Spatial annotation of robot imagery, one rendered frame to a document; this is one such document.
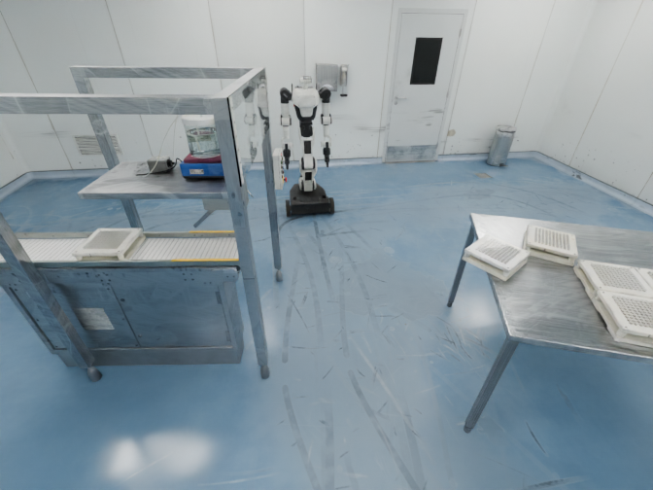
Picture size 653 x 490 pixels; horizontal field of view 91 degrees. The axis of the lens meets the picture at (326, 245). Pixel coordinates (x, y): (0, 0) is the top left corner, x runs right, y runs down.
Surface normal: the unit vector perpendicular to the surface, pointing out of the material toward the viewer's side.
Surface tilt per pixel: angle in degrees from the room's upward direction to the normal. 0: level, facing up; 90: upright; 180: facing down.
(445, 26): 90
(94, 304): 90
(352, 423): 0
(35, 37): 90
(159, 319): 90
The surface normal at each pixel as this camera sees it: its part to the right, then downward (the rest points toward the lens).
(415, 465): 0.01, -0.83
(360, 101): 0.14, 0.56
